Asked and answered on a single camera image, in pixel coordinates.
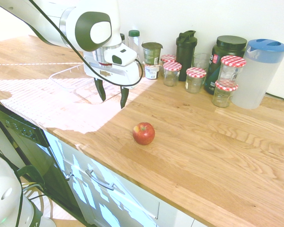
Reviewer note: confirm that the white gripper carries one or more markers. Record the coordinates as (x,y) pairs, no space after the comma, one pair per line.
(123,75)

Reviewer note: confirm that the red apple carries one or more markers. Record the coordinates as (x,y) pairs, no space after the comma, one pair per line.
(144,134)

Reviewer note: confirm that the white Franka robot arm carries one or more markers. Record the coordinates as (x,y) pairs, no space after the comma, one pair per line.
(85,9)

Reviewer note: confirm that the clear plastic container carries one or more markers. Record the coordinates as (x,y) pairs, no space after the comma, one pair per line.
(68,80)

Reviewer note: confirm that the white red yogurt cup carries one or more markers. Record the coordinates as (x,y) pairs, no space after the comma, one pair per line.
(152,72)

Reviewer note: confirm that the clear bottle green cap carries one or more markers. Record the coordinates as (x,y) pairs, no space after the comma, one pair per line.
(134,45)

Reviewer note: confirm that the green yogurt cup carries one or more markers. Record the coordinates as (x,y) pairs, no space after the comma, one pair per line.
(151,54)

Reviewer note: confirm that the dark lidded spice jar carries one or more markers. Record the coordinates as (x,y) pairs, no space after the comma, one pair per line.
(122,37)

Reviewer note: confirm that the red checked lid glass jar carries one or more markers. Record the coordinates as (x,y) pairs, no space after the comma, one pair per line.
(172,75)
(223,98)
(232,73)
(168,58)
(195,82)

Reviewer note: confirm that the black shaker bottle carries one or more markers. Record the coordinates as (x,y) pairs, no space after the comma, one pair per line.
(184,54)

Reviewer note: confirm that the small metal knob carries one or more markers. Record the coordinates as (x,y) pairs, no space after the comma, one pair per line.
(68,176)

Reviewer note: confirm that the short clear drinking glass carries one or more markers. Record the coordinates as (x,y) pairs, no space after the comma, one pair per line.
(201,61)

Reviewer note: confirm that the black dishwasher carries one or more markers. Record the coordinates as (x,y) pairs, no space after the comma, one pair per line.
(26,132)

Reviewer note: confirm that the dark protein powder tub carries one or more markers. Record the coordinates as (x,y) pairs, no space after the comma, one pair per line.
(229,47)

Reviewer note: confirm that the blue lidded plastic pitcher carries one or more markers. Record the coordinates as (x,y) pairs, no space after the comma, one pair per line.
(255,78)

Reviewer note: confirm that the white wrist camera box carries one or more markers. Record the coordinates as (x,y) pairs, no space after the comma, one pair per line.
(123,54)

